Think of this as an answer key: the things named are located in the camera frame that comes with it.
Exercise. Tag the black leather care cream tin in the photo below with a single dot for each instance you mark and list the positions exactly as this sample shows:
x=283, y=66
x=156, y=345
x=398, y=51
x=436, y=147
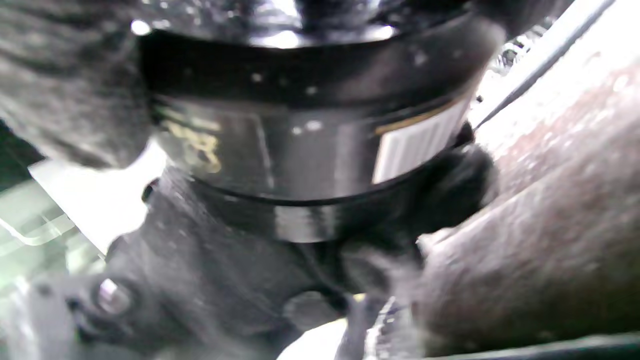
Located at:
x=300, y=160

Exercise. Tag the person's left hand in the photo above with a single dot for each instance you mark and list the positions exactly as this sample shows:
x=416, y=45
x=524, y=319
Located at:
x=225, y=270

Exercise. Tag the brown leather bag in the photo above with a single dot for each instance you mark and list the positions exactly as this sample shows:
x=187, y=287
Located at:
x=550, y=225

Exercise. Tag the person's right hand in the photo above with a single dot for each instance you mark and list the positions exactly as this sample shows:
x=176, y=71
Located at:
x=65, y=85

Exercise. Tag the black labelled tin lid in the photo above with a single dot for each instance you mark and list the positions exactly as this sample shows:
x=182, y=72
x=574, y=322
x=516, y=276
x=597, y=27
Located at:
x=310, y=70

